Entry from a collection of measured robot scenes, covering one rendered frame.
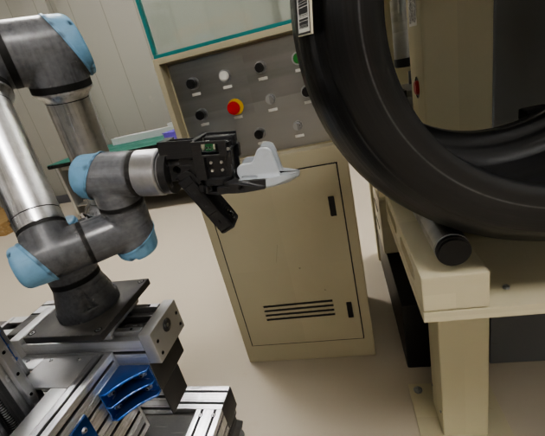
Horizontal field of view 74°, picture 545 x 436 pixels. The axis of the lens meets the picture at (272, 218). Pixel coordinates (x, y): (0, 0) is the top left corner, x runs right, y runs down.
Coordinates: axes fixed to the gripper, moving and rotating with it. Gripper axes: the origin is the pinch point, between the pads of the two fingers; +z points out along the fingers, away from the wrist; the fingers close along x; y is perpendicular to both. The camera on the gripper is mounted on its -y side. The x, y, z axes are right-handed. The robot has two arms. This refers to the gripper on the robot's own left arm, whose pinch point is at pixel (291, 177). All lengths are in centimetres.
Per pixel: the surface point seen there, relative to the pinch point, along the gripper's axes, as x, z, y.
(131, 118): 391, -243, -37
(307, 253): 64, -4, -50
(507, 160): 14.6, 36.7, -3.6
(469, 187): -12.7, 20.9, 2.0
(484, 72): 28.3, 36.1, 10.4
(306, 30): -11.5, 4.0, 19.2
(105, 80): 392, -266, 12
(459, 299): -8.6, 23.1, -16.2
